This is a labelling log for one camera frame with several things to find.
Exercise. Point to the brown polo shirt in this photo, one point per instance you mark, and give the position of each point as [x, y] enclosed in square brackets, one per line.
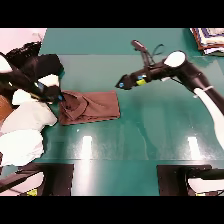
[96, 106]

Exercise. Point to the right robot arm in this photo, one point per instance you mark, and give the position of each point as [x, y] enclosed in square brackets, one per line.
[196, 78]

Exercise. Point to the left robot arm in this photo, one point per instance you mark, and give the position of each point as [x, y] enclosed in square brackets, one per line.
[20, 116]

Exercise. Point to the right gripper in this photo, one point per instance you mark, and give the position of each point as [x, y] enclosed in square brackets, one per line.
[132, 80]

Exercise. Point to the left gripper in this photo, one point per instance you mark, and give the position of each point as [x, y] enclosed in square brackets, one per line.
[52, 93]

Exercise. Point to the heap of clothes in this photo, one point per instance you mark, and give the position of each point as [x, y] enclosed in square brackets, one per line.
[210, 39]

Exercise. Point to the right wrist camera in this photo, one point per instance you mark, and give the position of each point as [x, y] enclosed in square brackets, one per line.
[142, 52]

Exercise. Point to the black garment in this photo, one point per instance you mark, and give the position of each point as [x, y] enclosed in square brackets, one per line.
[46, 66]

